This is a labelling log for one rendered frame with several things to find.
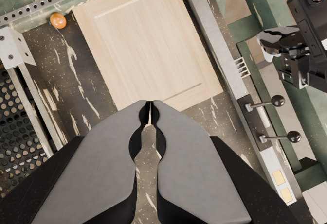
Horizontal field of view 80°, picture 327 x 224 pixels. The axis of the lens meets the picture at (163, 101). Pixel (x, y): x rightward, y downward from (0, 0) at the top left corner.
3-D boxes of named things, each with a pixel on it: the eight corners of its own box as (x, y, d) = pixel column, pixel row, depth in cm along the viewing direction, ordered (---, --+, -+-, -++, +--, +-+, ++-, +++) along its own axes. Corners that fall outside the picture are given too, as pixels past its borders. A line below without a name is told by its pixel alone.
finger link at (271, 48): (254, 49, 41) (285, 60, 34) (252, 42, 41) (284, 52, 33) (274, 39, 41) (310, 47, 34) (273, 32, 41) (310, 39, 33)
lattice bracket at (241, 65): (239, 58, 73) (242, 56, 70) (246, 75, 74) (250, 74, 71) (229, 62, 73) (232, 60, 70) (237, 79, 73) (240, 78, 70)
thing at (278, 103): (246, 101, 70) (284, 91, 59) (250, 110, 70) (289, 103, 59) (240, 105, 68) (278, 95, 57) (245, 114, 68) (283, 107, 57)
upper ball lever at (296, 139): (260, 131, 71) (300, 128, 59) (264, 141, 71) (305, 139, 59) (254, 136, 68) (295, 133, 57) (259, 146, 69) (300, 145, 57)
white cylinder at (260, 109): (267, 124, 74) (258, 105, 74) (271, 125, 71) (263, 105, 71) (260, 128, 74) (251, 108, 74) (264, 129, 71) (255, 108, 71)
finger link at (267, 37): (250, 59, 48) (277, 70, 40) (245, 35, 45) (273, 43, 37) (262, 53, 48) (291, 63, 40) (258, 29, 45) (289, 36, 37)
